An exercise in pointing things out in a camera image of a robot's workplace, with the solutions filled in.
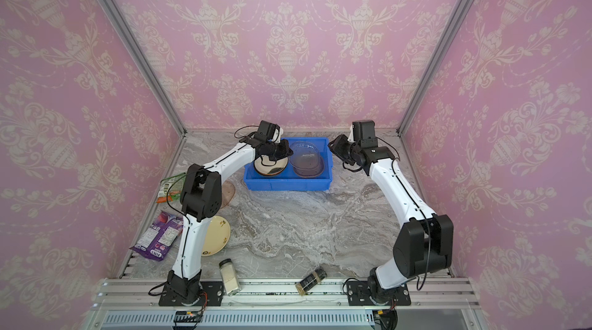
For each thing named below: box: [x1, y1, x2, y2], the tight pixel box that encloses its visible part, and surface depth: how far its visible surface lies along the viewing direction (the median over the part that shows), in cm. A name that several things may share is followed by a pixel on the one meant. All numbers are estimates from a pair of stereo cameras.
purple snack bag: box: [128, 211, 185, 262], surface depth 86 cm
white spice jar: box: [218, 258, 243, 297], surface depth 77 cm
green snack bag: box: [156, 172, 187, 204], surface depth 99 cm
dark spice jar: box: [295, 266, 328, 297], surface depth 76 cm
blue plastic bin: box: [243, 137, 333, 192], surface depth 102 cm
